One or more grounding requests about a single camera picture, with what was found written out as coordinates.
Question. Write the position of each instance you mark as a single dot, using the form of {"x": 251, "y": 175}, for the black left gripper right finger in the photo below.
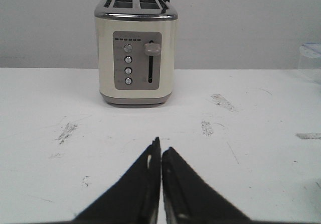
{"x": 187, "y": 197}

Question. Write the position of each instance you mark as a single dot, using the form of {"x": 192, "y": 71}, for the cream two-slot toaster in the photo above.
{"x": 136, "y": 50}

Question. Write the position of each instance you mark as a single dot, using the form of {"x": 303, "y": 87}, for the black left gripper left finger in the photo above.
{"x": 135, "y": 196}

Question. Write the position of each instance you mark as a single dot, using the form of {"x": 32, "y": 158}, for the clear plastic food container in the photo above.
{"x": 309, "y": 61}

